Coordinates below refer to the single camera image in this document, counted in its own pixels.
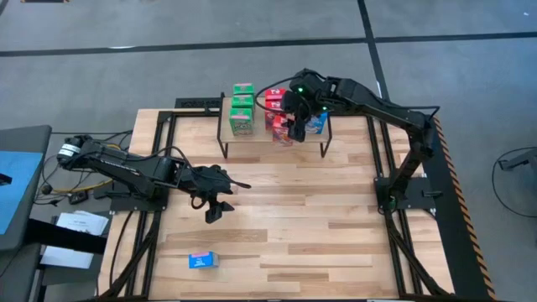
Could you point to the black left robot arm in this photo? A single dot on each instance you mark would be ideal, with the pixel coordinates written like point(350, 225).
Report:
point(117, 165)

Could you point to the wooden shelf with black frame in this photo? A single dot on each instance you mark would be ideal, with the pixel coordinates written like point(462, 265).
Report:
point(262, 136)

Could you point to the black desk crossbar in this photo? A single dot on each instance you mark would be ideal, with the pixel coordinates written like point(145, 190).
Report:
point(63, 237)

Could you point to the blue Rice Krispies cereal box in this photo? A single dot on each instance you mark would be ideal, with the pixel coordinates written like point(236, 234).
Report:
point(202, 260)
point(317, 123)

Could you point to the black power adapter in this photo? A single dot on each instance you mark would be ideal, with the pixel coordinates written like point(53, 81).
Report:
point(77, 197)

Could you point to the white printed paper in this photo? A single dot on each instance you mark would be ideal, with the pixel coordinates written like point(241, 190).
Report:
point(84, 222)

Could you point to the grey stand leg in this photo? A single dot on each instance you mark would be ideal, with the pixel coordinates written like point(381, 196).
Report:
point(518, 160)

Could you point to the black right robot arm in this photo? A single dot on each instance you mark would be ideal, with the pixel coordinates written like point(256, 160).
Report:
point(377, 105)

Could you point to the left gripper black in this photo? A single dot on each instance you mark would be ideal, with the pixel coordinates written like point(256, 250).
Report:
point(207, 180)

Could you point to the black hazard striped panel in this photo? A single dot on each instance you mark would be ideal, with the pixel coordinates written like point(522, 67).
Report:
point(453, 235)

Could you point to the white paper sheet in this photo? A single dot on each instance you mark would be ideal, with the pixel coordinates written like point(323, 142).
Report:
point(67, 256)

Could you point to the blue mat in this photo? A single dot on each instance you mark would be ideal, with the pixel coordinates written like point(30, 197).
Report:
point(17, 189)

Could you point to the green Apple Jacks cereal box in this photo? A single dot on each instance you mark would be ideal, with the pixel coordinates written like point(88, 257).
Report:
point(244, 89)
point(241, 121)
point(243, 102)

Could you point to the small black device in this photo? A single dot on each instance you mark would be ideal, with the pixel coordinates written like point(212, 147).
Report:
point(4, 179)

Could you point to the grey desk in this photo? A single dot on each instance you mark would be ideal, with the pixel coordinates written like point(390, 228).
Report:
point(25, 138)

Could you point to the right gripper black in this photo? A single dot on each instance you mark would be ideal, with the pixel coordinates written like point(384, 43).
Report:
point(310, 94)

